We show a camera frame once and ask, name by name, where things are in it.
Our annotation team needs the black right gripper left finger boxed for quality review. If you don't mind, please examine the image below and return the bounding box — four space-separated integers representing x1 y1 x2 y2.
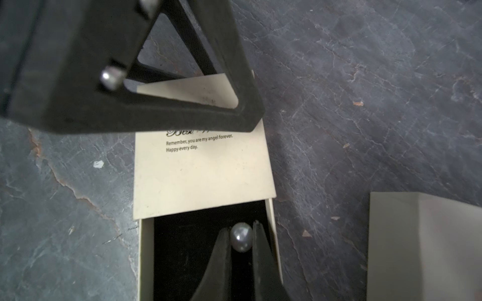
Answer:
190 228 232 301

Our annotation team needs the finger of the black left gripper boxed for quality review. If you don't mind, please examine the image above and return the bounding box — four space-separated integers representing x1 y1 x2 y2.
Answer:
1 1 265 134

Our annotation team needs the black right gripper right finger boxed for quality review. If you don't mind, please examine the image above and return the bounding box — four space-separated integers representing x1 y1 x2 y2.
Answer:
252 221 291 301

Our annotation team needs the white pearl earring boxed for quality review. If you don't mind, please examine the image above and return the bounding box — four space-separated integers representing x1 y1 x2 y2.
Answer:
230 222 253 253

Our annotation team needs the cream drawer-style jewelry box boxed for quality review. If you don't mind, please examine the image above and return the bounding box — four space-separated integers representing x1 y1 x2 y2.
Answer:
132 73 284 301

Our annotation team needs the cream square gift box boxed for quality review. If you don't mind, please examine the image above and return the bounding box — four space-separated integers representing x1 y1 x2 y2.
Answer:
367 192 481 300

